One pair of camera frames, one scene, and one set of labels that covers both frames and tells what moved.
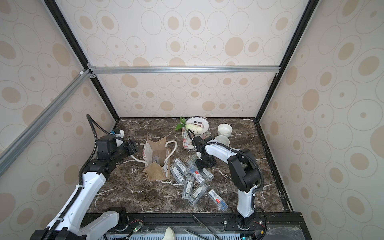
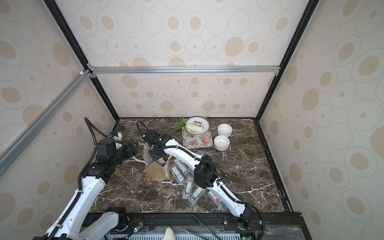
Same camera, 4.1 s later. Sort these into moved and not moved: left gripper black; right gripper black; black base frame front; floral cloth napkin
Moved: right gripper black
Not moved: floral cloth napkin; left gripper black; black base frame front
